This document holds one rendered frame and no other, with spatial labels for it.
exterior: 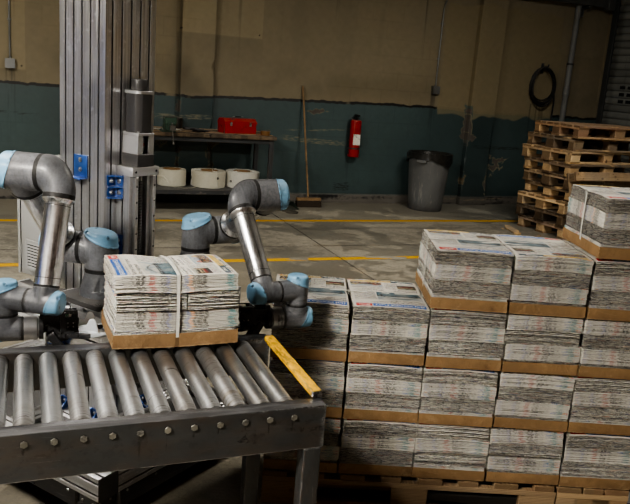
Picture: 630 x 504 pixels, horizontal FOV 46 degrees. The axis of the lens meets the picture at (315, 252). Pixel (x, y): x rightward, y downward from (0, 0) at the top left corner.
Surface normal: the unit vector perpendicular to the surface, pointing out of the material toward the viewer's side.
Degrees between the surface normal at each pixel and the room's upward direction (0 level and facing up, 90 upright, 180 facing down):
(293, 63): 90
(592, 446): 90
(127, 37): 90
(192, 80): 90
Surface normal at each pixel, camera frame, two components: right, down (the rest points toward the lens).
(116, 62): 0.84, 0.19
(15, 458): 0.36, 0.25
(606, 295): 0.02, 0.24
